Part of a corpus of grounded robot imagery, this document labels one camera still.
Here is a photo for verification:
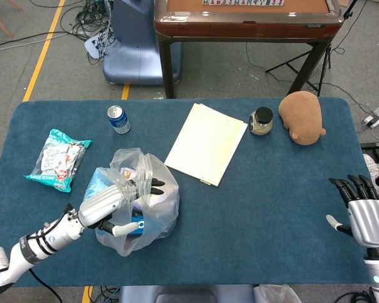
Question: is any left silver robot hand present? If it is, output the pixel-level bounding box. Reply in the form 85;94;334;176
78;177;165;237

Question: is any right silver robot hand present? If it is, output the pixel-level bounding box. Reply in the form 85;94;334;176
325;174;379;249

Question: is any translucent white plastic bag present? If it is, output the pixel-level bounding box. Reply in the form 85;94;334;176
81;147;180;258

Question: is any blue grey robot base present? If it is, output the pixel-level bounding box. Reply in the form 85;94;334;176
102;0;183;85

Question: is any light blue soft packet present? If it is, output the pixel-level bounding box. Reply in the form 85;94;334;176
83;167;110;201

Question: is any white packet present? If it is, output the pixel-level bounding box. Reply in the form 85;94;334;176
118;167;139;181

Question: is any white shoe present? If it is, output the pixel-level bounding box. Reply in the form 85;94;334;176
363;153;379;194

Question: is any blue Oreo cookie box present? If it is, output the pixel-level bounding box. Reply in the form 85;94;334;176
131;216;146;237

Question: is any teal snack packet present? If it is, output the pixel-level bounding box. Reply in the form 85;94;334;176
22;128;93;193

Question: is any blue drink can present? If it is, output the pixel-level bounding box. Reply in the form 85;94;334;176
106;105;131;135

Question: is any white grey power strip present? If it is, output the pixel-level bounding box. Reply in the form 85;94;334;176
363;105;379;129

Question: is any blue felt tablecloth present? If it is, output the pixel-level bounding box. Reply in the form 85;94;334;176
0;97;372;288

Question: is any pale yellow paper stack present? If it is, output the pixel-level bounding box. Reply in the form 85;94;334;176
164;102;249;187

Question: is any brown plush toy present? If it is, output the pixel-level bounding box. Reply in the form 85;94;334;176
278;90;327;146

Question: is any grey robot torso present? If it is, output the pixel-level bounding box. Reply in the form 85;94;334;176
118;283;256;303

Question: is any glass jar black lid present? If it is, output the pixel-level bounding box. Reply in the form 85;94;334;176
249;107;274;136

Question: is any white power strip with plugs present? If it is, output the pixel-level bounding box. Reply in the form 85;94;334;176
84;33;110;61

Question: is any black tripod stand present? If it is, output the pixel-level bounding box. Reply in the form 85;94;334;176
265;0;358;97

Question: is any brown mahjong table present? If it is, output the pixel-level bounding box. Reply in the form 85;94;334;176
153;0;344;99

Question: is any black floor cable bundle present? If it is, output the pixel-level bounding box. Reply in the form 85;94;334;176
59;0;114;42

